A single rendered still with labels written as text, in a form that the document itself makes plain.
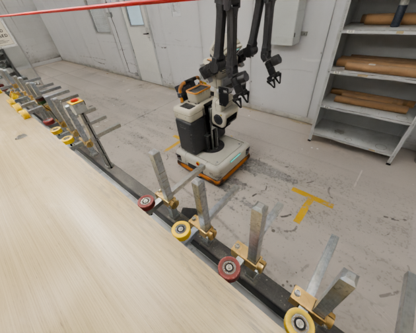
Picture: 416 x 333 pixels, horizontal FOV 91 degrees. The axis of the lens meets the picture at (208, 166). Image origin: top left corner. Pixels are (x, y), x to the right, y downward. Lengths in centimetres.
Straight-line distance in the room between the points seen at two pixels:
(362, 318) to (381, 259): 49
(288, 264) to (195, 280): 115
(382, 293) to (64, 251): 192
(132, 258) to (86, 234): 26
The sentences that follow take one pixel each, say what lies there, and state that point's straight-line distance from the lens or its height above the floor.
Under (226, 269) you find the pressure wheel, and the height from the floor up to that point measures 90.
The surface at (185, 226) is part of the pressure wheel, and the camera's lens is 90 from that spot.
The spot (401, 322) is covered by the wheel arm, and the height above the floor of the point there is 83.
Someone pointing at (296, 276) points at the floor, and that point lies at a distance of 182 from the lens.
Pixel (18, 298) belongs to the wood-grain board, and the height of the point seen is 90.
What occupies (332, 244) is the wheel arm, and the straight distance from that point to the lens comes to 103.
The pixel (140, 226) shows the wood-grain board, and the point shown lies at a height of 90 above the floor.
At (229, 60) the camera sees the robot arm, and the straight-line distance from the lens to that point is 151.
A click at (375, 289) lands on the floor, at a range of 199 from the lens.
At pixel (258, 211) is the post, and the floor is 117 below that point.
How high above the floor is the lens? 165
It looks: 41 degrees down
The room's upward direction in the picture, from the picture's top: 7 degrees counter-clockwise
